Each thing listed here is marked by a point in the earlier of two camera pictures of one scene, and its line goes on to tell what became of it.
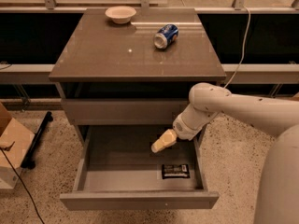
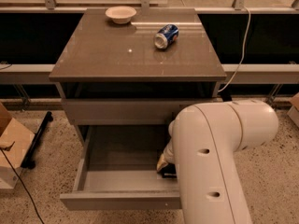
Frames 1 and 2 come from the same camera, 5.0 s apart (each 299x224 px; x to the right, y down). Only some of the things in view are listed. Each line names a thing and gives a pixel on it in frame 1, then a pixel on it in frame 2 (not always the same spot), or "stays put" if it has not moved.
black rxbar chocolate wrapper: [175, 171] stays put
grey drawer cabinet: [110, 73] stays put
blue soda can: [166, 35] stays put
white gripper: [181, 127] → [168, 155]
